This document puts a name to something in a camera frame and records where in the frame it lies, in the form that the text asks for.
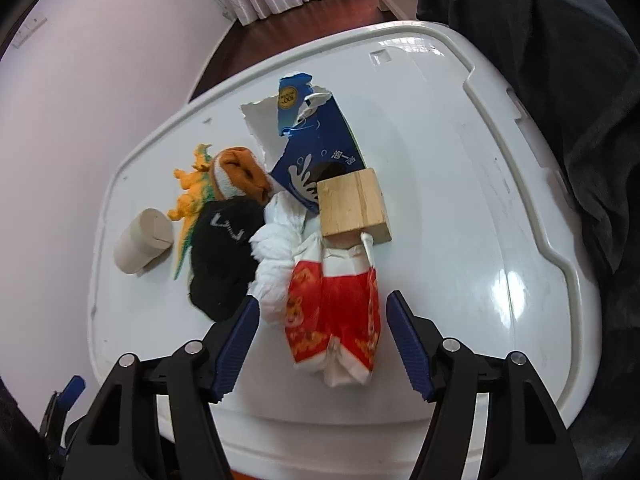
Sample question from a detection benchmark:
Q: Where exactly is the orange white sock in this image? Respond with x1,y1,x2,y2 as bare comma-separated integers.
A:
209,146,272,206

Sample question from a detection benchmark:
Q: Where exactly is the crumpled white tissue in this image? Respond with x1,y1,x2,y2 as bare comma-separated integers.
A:
248,191,320,325

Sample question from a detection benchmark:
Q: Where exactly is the wooden block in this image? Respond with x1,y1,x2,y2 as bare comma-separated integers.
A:
317,168,392,249

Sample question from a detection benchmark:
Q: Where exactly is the orange toy dinosaur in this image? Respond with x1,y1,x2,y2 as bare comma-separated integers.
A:
167,144,214,280

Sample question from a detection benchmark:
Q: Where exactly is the white cylindrical plastic jar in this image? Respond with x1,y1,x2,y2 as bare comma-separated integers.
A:
114,208,174,274

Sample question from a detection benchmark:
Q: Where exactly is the red white paper bag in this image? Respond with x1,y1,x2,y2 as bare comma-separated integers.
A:
284,233,382,388

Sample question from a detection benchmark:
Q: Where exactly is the black sock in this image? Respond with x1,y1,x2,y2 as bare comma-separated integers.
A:
189,197,265,322

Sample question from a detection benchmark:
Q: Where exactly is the blue white milk carton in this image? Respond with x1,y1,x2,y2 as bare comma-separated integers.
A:
241,73,366,214

